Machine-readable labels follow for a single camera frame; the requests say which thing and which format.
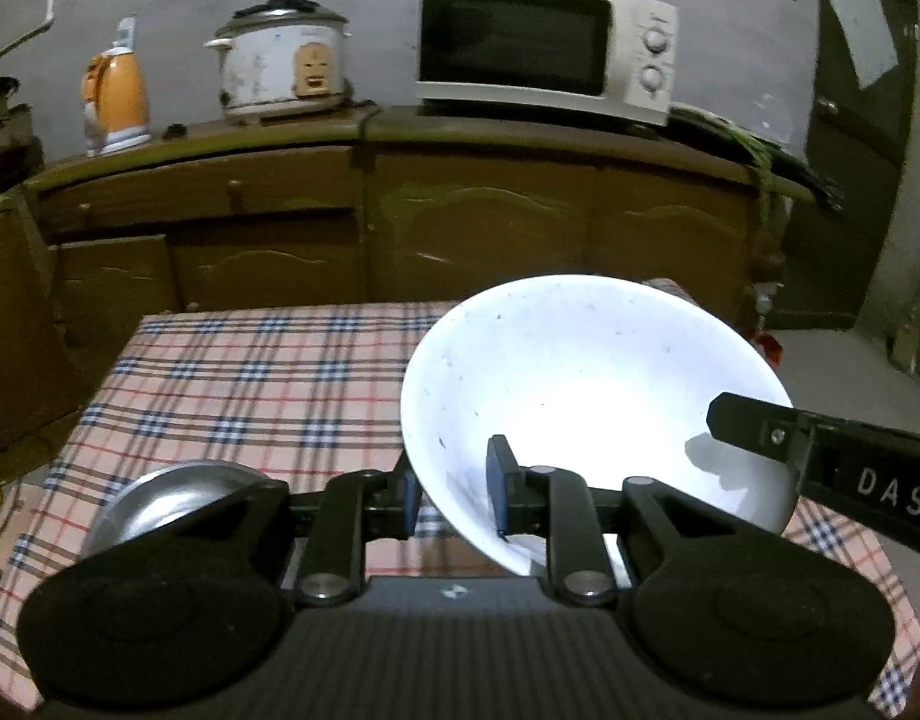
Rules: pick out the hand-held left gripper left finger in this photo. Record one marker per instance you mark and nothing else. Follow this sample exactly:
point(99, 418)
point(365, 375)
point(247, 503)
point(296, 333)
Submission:
point(412, 504)

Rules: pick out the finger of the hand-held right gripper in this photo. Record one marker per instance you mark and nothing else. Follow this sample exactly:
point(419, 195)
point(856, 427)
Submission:
point(752, 427)

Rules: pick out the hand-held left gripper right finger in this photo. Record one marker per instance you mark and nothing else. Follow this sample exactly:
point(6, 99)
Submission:
point(497, 484)

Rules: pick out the white bowl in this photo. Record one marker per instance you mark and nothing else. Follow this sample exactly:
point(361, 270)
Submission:
point(580, 360)

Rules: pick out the large steel bowl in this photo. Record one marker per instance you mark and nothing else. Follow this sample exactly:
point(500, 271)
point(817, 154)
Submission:
point(159, 499)

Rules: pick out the small red object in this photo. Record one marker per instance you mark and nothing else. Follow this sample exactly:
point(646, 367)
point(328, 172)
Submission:
point(769, 346)

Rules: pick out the plaid tablecloth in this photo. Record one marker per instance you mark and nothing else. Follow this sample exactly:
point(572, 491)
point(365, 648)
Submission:
point(265, 390)

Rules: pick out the dark door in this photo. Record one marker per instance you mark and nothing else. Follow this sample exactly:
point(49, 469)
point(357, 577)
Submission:
point(850, 202)

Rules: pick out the wooden cabinet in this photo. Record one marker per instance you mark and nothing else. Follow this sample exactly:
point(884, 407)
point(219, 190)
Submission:
point(467, 217)

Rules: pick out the green onions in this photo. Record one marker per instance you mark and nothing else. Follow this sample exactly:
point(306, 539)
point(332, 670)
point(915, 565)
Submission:
point(767, 154)

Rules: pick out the paper sheet on door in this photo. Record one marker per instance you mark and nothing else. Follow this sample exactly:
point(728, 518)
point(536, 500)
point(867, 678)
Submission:
point(863, 30)

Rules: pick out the white microwave oven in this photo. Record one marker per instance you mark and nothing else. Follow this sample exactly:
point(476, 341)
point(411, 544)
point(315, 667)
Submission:
point(527, 37)

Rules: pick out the white rice cooker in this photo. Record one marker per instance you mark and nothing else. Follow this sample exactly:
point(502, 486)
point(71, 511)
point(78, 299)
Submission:
point(272, 64)

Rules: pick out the orange electric kettle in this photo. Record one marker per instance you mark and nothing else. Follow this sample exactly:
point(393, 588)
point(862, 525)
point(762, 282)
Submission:
point(118, 97)

